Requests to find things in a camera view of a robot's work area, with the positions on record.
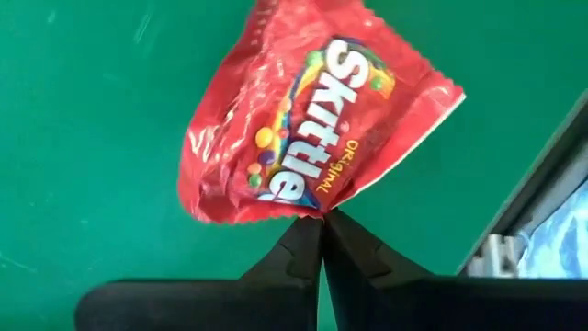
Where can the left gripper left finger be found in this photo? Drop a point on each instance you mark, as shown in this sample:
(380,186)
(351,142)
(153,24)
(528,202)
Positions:
(206,308)

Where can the red Skittles candy packet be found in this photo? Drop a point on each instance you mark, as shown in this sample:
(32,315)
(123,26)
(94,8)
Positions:
(298,115)

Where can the silver metal mounting plate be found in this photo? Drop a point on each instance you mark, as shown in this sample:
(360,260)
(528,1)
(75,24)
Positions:
(496,255)

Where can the green table mat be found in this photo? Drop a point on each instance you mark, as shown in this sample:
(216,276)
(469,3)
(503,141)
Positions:
(92,138)

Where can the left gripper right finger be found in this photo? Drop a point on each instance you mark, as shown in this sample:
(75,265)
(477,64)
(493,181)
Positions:
(459,308)

